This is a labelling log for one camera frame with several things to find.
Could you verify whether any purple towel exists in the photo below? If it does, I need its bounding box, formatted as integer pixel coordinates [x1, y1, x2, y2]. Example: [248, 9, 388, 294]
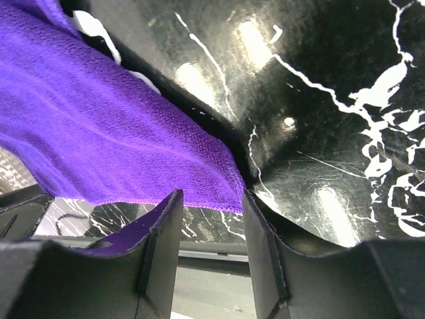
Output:
[1, 1, 245, 213]

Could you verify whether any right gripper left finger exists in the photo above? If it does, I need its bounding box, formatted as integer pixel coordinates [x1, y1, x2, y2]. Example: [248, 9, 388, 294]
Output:
[1, 189, 183, 318]

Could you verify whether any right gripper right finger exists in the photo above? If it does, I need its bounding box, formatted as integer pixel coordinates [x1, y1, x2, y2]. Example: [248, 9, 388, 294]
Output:
[242, 191, 424, 318]

